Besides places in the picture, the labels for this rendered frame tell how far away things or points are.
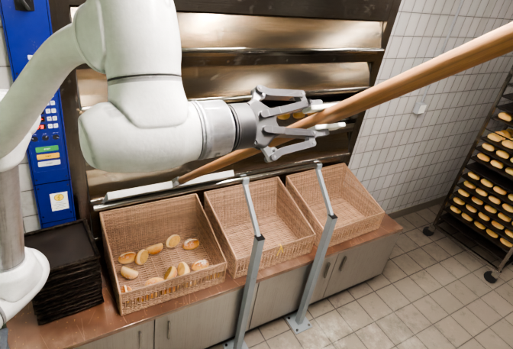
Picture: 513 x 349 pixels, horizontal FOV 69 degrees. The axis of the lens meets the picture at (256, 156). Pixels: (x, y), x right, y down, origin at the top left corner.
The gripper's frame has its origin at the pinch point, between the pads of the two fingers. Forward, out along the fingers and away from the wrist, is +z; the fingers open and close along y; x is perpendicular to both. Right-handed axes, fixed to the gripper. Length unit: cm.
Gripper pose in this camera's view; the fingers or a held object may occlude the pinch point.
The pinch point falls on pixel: (324, 117)
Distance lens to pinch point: 71.3
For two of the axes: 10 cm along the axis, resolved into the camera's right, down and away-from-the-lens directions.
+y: 2.0, 9.8, -0.9
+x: 4.6, -1.8, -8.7
